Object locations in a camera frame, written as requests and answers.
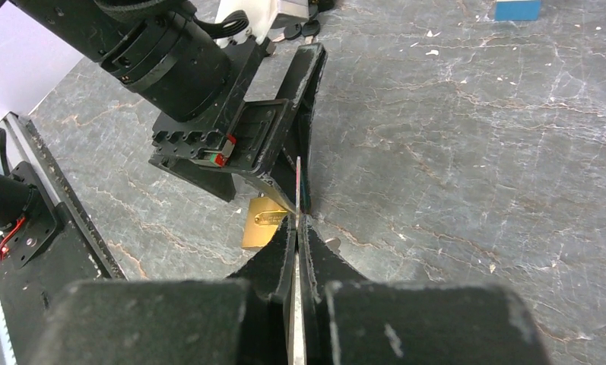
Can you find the small silver keys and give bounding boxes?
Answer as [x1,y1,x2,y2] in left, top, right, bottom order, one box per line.
[294,156,311,230]

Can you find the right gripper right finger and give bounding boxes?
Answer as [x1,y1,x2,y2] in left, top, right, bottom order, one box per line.
[297,215,366,364]

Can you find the black key bunch large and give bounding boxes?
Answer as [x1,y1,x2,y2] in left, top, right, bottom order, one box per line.
[273,0,338,44]

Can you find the white blue cube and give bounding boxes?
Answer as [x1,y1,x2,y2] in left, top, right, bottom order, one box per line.
[494,0,542,21]

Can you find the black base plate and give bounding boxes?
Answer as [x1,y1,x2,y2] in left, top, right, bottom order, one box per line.
[0,113,124,364]

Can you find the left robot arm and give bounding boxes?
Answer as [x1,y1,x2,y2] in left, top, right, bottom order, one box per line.
[15,1,327,214]

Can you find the brass padlock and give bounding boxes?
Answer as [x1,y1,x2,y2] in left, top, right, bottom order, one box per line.
[241,196,289,250]

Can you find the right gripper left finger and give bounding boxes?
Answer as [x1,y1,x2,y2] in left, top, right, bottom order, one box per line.
[227,215,297,364]

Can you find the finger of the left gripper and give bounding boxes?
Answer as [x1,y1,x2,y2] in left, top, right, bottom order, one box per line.
[257,173,296,213]
[271,43,327,214]

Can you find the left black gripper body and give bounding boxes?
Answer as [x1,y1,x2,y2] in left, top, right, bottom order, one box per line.
[148,37,291,202]

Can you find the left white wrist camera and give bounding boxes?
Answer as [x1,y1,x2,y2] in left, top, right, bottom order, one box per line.
[215,0,309,48]

